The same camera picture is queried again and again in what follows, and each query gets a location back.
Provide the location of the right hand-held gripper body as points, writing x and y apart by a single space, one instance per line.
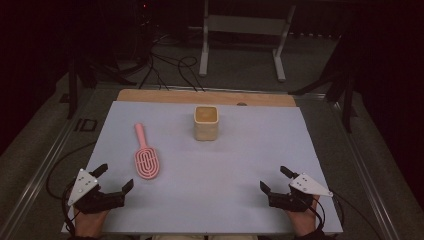
290 201

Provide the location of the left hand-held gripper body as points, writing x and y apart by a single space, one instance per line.
96 200

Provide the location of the pink hairbrush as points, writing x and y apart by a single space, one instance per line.
147 164

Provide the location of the beige square cup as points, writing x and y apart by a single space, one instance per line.
206 130

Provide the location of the person's right hand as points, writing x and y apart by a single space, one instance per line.
305 221

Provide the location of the person's left hand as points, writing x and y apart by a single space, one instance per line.
87 225

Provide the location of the white table sheet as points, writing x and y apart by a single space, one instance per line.
216 180

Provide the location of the white metal stand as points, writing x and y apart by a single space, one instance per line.
246 25

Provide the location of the black floor bracket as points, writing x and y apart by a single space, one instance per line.
86 125

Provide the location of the aluminium rail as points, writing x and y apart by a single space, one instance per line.
363 173
36 180

